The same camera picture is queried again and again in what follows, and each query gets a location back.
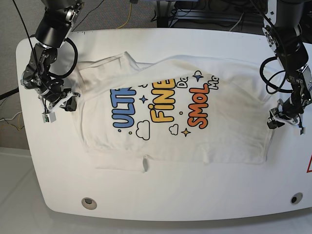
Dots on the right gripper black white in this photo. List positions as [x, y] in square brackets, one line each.
[51, 100]

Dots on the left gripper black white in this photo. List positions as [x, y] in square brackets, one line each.
[288, 112]

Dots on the white printed T-shirt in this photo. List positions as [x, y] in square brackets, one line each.
[181, 109]

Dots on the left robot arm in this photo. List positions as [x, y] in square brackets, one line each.
[283, 32]

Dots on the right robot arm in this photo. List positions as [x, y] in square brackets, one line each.
[53, 30]

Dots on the red triangle sticker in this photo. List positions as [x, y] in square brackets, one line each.
[309, 168]

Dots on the right table grommet hole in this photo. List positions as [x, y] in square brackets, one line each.
[296, 198]

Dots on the table grommet hole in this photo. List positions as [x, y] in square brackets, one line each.
[89, 203]
[296, 198]

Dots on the left table grommet hole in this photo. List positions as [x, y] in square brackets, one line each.
[89, 203]

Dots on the black table leg stand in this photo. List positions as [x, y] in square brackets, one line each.
[165, 13]

